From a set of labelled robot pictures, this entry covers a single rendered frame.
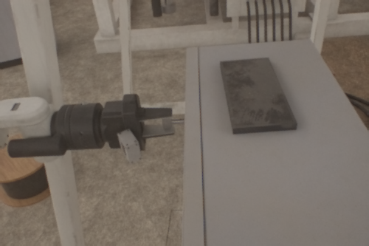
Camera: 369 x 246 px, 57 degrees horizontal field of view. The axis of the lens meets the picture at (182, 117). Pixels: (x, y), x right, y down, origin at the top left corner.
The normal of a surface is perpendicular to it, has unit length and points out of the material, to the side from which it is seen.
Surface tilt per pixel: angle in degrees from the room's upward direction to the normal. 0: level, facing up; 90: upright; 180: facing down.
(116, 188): 0
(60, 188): 87
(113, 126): 90
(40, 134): 90
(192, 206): 0
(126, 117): 90
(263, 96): 0
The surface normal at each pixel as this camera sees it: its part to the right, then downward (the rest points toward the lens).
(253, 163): -0.09, -0.78
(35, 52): -0.02, 0.58
